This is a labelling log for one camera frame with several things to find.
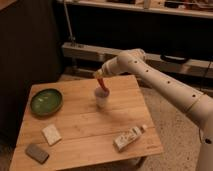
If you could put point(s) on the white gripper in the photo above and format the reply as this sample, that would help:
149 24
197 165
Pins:
103 72

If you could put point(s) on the red pepper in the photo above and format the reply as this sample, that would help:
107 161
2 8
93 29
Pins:
102 84

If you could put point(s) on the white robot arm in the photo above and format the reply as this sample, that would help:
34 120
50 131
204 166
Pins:
196 105

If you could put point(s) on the white ceramic cup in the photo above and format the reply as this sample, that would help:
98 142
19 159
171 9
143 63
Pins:
101 97

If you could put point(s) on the green ceramic bowl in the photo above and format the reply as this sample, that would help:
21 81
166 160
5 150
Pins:
46 102

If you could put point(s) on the lower wooden shelf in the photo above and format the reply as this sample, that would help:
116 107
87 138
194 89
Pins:
101 54

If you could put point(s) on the wooden shelf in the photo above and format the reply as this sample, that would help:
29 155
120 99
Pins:
129 7
101 54

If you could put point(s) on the metal stand pole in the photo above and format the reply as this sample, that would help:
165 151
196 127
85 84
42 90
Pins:
72 37

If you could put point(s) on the wooden table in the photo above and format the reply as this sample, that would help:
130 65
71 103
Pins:
87 131

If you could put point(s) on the upper wooden shelf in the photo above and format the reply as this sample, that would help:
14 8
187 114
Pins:
129 7

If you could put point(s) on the white tube with cap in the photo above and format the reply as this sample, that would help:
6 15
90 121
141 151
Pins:
128 137

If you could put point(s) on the white sponge block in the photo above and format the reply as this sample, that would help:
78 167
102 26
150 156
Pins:
51 134

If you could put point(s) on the black handle object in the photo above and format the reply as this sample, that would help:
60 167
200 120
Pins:
174 59

